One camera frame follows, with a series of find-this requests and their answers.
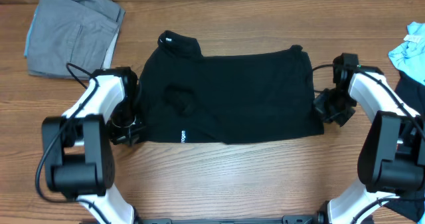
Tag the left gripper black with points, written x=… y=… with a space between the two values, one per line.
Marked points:
x=126 y=137

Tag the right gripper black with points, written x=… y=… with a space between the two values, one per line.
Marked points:
x=332 y=108

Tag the black Sydrogen t-shirt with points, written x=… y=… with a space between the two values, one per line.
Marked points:
x=187 y=97

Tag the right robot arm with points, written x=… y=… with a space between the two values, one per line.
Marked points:
x=390 y=167

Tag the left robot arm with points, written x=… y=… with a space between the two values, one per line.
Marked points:
x=77 y=155

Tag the black garment at right edge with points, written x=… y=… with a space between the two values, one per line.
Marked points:
x=412 y=93

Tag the light blue shirt right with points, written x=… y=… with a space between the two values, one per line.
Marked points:
x=408 y=57

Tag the folded grey trousers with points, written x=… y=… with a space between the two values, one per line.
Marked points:
x=80 y=32

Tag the folded light blue garment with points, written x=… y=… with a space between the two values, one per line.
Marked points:
x=28 y=37

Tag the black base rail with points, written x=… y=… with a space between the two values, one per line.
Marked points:
x=286 y=219

